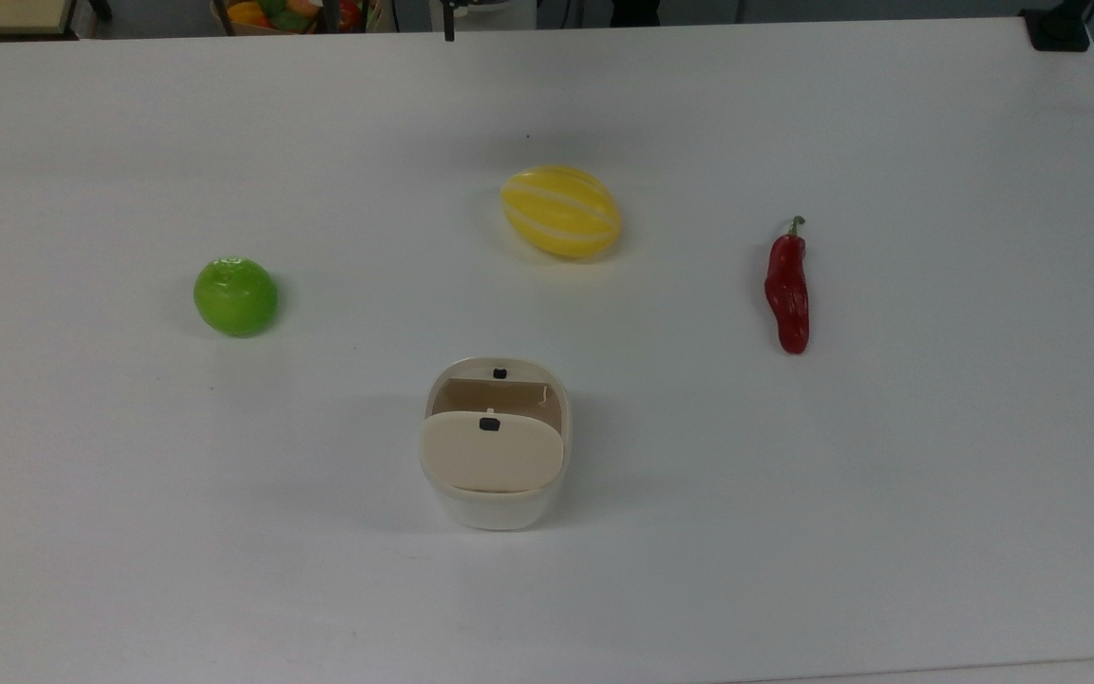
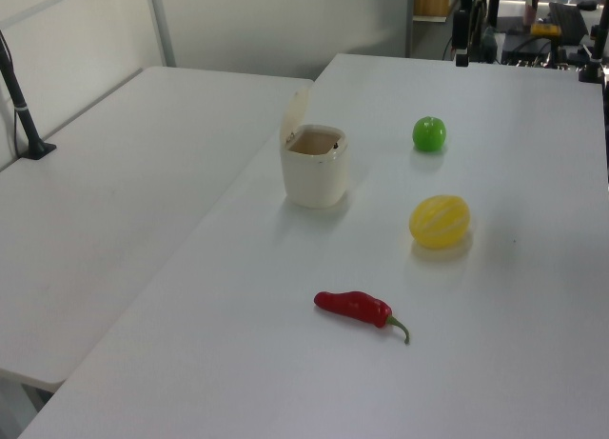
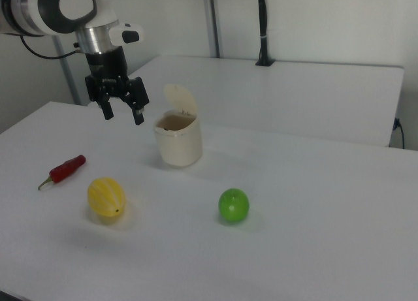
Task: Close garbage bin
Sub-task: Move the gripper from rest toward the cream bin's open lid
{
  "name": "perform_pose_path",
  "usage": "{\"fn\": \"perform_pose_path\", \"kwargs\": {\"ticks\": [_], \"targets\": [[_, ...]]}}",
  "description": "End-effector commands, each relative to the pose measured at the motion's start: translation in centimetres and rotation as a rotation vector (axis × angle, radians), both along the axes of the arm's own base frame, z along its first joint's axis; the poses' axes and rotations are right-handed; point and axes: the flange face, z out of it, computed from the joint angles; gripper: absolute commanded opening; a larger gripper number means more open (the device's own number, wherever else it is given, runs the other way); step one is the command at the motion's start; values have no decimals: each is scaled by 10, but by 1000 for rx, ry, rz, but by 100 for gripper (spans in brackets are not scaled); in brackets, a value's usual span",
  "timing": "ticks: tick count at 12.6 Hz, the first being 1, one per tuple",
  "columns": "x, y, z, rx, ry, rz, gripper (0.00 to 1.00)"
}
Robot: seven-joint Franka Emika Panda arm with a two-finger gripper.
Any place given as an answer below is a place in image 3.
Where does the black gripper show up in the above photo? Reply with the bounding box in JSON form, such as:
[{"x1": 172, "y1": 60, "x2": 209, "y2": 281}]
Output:
[{"x1": 84, "y1": 48, "x2": 151, "y2": 126}]

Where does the cream garbage bin with lid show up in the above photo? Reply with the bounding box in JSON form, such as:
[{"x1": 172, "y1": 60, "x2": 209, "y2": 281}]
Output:
[{"x1": 153, "y1": 83, "x2": 203, "y2": 168}]

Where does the red chili pepper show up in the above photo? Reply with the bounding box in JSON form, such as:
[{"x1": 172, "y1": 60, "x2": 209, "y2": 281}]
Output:
[{"x1": 37, "y1": 154, "x2": 87, "y2": 191}]

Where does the yellow striped melon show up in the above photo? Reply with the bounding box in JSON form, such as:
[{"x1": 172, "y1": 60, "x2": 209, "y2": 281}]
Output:
[{"x1": 87, "y1": 177, "x2": 127, "y2": 217}]

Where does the green apple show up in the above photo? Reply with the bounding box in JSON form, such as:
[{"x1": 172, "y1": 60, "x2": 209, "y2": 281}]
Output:
[{"x1": 217, "y1": 187, "x2": 250, "y2": 223}]

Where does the black pole with base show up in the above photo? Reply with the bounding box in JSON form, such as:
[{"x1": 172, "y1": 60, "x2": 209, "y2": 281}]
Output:
[{"x1": 255, "y1": 0, "x2": 276, "y2": 67}]

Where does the grey metal frame post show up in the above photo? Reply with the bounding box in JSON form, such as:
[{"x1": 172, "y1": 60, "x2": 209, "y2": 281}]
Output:
[
  {"x1": 52, "y1": 36, "x2": 82, "y2": 106},
  {"x1": 204, "y1": 0, "x2": 222, "y2": 59}
]

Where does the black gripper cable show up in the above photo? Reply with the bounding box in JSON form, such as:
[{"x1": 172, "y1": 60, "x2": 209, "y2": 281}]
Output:
[{"x1": 20, "y1": 35, "x2": 86, "y2": 59}]

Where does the black wall cable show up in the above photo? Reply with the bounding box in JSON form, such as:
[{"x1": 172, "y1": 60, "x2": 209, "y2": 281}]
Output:
[{"x1": 393, "y1": 118, "x2": 406, "y2": 149}]

